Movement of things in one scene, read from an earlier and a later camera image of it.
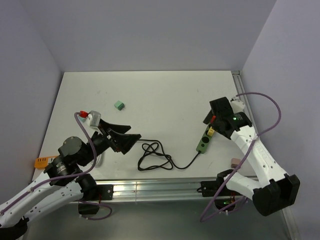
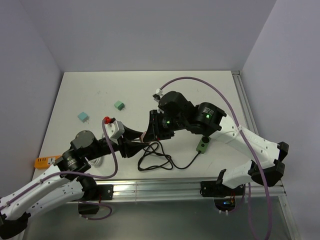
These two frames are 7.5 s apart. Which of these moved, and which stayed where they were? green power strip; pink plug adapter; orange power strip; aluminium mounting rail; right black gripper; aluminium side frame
Moved: right black gripper; pink plug adapter
Stayed: aluminium mounting rail; green power strip; aluminium side frame; orange power strip
